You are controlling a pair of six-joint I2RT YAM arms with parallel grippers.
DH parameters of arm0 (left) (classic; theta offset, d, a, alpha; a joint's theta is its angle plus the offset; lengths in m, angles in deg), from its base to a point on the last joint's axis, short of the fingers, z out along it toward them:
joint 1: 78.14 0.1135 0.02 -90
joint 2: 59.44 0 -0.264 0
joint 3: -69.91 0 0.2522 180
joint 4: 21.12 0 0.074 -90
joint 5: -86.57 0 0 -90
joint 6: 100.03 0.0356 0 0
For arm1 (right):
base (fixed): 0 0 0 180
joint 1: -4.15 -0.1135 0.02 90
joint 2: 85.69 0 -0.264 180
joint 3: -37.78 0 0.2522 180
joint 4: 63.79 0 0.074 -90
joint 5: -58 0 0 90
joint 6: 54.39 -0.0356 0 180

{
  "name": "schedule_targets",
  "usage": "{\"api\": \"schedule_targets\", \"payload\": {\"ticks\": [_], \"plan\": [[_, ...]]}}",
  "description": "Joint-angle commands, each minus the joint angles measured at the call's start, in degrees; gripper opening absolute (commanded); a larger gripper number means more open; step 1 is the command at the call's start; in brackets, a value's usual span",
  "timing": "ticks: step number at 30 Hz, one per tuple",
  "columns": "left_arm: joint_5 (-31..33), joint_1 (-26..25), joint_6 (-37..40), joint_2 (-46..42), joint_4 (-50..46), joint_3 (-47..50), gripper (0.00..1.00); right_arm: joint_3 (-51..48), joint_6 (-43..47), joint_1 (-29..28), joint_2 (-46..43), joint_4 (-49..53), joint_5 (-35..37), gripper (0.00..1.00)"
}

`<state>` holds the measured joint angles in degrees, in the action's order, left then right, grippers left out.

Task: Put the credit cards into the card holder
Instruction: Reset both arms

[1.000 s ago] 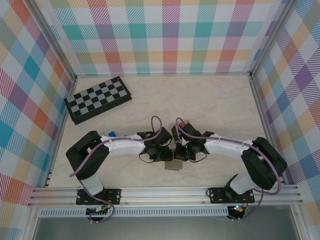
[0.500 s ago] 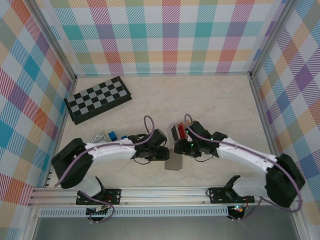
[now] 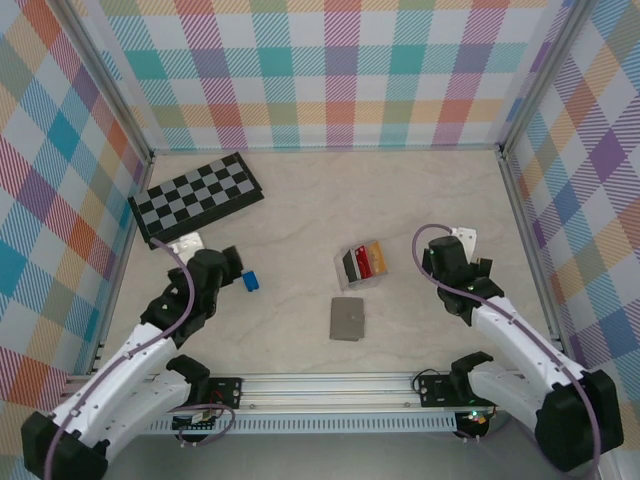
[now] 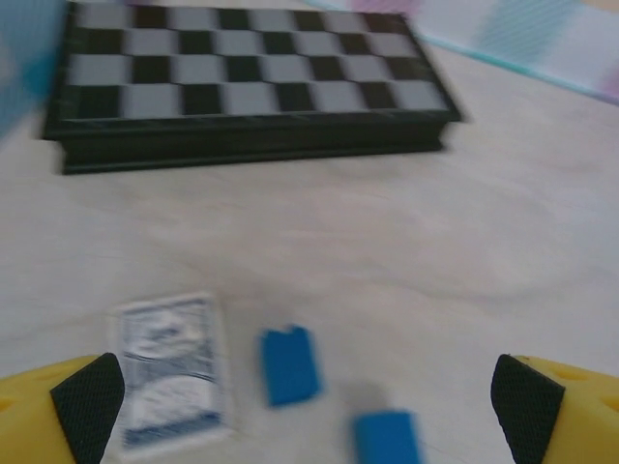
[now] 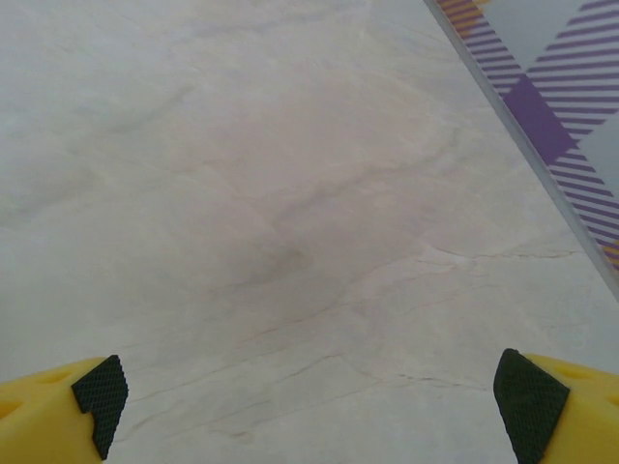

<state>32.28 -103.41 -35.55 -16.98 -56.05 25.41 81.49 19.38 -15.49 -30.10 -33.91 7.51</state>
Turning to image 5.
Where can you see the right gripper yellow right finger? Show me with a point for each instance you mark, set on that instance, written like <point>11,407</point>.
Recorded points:
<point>580,415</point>

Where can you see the aluminium frame rail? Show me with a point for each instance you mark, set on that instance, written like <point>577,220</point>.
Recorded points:
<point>537,164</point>

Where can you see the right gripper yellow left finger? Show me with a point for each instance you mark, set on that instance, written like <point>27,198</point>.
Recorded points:
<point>43,420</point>

